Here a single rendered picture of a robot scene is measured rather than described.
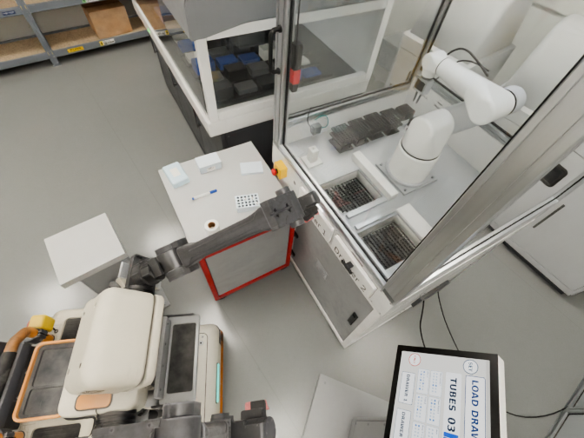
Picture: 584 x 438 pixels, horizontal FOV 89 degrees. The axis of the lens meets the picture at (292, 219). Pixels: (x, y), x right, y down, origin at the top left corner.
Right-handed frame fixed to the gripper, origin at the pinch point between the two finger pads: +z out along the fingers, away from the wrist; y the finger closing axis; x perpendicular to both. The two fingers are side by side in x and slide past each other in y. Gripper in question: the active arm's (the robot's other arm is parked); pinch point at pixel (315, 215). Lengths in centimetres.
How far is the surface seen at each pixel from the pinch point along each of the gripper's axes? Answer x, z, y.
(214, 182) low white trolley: 52, -8, -36
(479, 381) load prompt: -81, -17, 17
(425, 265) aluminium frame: -48, -23, 26
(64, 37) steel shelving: 389, -5, -135
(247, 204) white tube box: 27.7, -4.2, -26.3
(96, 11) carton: 375, 2, -82
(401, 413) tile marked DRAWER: -79, -16, -8
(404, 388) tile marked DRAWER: -74, -12, -4
